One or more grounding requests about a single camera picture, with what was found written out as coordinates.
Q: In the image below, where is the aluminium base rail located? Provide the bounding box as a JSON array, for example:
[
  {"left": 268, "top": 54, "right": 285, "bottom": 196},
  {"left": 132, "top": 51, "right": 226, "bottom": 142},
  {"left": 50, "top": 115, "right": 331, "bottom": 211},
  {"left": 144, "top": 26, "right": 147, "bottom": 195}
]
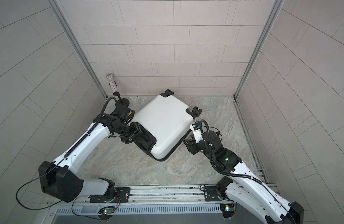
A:
[{"left": 46, "top": 183, "right": 282, "bottom": 216}]

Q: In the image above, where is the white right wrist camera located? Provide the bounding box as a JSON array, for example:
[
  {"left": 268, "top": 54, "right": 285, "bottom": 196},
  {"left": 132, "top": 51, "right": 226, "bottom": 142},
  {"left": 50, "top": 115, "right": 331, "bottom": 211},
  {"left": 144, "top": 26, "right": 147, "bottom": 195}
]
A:
[{"left": 190, "top": 121, "right": 203, "bottom": 143}]

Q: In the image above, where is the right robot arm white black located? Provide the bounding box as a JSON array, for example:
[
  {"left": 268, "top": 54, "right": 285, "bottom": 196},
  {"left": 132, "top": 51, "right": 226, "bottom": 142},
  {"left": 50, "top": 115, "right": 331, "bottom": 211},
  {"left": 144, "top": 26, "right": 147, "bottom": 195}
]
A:
[{"left": 183, "top": 120, "right": 304, "bottom": 224}]

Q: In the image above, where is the green circuit board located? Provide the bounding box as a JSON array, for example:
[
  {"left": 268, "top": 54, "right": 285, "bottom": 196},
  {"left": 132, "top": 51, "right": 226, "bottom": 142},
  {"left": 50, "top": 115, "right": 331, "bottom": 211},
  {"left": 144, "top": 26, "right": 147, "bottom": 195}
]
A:
[
  {"left": 220, "top": 203, "right": 236, "bottom": 218},
  {"left": 98, "top": 206, "right": 116, "bottom": 216}
]

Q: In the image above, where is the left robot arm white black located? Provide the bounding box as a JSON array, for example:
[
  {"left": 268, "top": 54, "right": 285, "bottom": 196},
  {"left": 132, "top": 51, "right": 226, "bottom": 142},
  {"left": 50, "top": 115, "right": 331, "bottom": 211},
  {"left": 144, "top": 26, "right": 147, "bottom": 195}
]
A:
[{"left": 37, "top": 97, "right": 141, "bottom": 203}]

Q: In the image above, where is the right green circuit board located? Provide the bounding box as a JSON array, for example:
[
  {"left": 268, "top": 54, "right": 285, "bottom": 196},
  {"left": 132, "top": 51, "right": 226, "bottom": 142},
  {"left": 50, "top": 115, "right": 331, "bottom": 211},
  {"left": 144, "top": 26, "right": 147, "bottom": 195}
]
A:
[{"left": 220, "top": 203, "right": 236, "bottom": 218}]

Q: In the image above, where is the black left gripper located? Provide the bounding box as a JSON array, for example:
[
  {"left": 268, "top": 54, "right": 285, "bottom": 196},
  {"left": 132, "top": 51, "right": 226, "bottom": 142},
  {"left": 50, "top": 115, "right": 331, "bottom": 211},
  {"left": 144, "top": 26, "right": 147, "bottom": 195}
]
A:
[{"left": 114, "top": 121, "right": 147, "bottom": 143}]

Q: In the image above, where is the white vented cable duct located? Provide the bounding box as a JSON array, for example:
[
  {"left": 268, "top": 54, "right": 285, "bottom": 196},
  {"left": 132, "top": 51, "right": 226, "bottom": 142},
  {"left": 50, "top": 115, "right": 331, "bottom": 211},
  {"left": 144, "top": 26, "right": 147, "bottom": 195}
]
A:
[{"left": 56, "top": 204, "right": 221, "bottom": 216}]

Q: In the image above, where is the black stand with clear tube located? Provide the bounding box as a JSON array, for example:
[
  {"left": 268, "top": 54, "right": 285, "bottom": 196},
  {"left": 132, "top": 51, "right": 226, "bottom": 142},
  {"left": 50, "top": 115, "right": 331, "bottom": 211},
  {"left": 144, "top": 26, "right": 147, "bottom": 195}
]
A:
[{"left": 106, "top": 73, "right": 130, "bottom": 107}]

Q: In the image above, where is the left green circuit board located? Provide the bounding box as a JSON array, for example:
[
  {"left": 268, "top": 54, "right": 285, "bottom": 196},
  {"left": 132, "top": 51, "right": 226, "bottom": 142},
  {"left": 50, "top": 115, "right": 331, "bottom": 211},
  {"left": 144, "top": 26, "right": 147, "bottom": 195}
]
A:
[{"left": 98, "top": 206, "right": 116, "bottom": 216}]

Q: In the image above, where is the white hard-shell suitcase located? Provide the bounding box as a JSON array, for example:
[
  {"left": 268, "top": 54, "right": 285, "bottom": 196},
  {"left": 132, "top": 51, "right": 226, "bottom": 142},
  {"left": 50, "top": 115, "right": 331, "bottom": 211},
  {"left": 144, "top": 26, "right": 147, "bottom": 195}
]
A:
[{"left": 131, "top": 89, "right": 202, "bottom": 161}]

